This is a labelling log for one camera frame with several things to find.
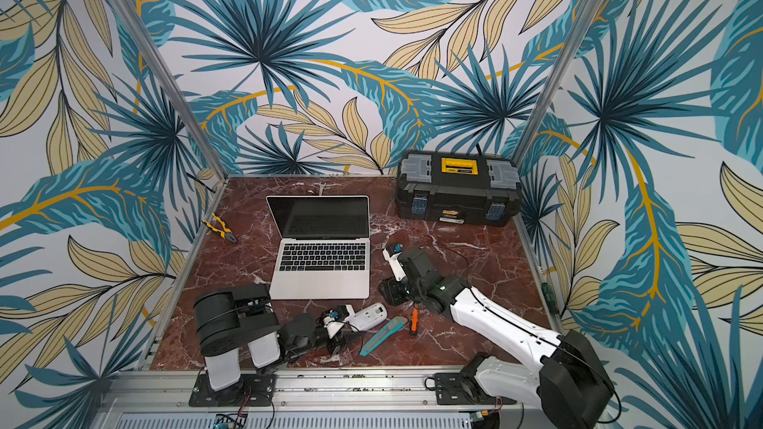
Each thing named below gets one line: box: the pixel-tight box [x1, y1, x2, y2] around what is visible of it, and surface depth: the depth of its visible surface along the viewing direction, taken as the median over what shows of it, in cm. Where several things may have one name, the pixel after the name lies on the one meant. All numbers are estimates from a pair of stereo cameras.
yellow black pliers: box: [200, 212, 238, 244], surface depth 103 cm
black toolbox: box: [395, 149, 523, 227], surface depth 98 cm
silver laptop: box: [265, 194, 371, 300], surface depth 99 cm
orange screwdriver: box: [410, 306, 419, 336], surface depth 85 cm
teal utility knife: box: [359, 315, 409, 357], surface depth 84 cm
